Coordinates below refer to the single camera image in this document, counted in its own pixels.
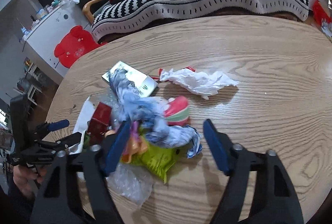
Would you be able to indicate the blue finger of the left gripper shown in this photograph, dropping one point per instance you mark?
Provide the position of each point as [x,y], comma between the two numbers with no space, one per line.
[69,140]
[58,125]

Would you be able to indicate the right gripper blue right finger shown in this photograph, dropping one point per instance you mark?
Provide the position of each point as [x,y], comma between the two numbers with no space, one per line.
[219,145]

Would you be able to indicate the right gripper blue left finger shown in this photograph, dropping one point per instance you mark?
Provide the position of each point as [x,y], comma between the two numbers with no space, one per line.
[115,146]

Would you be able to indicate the white paper sheet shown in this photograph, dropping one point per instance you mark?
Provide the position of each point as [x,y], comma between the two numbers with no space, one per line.
[82,124]

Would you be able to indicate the orange pink plastic wrapper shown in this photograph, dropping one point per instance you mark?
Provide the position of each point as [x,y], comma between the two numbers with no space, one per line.
[134,144]

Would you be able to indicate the dark red small box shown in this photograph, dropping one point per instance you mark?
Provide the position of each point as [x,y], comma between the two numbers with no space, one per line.
[99,123]

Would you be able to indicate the blue white wrapper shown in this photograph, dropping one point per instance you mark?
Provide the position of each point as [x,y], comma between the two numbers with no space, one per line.
[149,113]

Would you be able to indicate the green snack bag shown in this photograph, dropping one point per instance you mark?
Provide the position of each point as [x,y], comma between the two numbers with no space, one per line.
[157,160]

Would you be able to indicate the clear bubble wrap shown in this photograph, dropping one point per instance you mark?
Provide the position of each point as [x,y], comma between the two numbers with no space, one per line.
[132,182]

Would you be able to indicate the silver pill blister pack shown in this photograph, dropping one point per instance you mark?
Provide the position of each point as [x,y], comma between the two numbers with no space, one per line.
[145,84]

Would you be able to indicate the white tissue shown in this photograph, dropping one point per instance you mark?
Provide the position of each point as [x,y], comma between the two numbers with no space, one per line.
[199,83]

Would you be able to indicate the red plastic wrapper strip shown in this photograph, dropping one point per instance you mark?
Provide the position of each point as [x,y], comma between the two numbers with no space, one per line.
[157,77]

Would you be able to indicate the person's left hand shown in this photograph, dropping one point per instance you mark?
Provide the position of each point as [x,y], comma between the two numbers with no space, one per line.
[22,177]

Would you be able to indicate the pink watermelon plush toy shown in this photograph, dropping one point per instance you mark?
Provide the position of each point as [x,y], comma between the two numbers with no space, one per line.
[176,111]

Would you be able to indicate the red bear-shaped plastic stool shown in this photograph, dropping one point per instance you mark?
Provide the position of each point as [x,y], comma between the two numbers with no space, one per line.
[74,45]

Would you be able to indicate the white cabinet with clutter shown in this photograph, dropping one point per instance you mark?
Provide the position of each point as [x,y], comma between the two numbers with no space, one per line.
[41,42]

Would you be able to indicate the wooden sofa armrest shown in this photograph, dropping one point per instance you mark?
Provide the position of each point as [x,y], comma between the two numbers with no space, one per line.
[92,8]

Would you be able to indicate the red bag on floor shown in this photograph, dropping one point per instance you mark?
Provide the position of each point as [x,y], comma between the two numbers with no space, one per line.
[320,13]

